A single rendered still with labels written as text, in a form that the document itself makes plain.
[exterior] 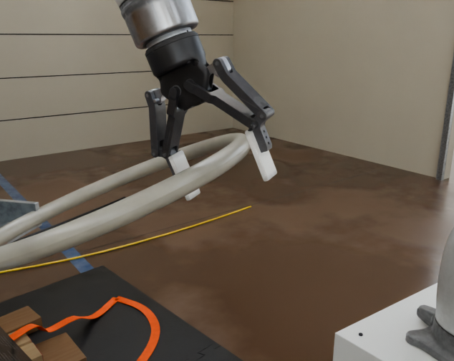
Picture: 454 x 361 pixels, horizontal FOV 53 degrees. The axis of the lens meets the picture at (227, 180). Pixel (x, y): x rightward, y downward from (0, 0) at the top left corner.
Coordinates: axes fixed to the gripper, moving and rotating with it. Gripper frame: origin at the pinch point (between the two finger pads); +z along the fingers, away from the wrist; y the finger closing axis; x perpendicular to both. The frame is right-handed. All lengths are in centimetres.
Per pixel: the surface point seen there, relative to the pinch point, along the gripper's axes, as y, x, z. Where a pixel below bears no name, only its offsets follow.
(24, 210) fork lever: 47.3, 1.2, -4.9
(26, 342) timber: 162, -39, 56
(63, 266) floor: 238, -117, 54
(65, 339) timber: 165, -57, 67
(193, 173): -0.4, 6.6, -3.4
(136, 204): 3.2, 14.2, -3.1
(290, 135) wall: 264, -547, 79
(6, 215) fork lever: 52, 2, -5
